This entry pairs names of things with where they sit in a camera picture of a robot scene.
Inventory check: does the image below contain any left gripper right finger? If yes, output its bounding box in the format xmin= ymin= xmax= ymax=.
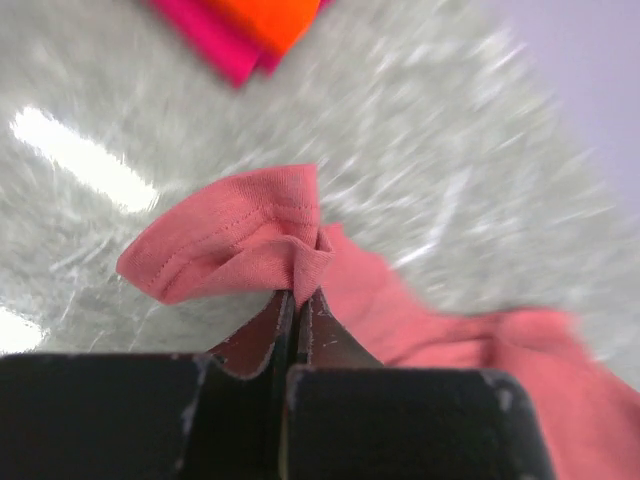
xmin=282 ymin=293 xmax=555 ymax=479

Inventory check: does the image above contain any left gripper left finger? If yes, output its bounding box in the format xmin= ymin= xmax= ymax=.
xmin=1 ymin=291 xmax=291 ymax=479

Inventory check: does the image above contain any salmon pink t shirt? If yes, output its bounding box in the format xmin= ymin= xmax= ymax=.
xmin=117 ymin=164 xmax=639 ymax=479

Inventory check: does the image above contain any folded orange t shirt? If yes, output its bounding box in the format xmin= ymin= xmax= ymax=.
xmin=207 ymin=0 xmax=320 ymax=55

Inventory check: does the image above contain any folded magenta t shirt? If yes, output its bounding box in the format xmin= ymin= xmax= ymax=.
xmin=151 ymin=0 xmax=329 ymax=88

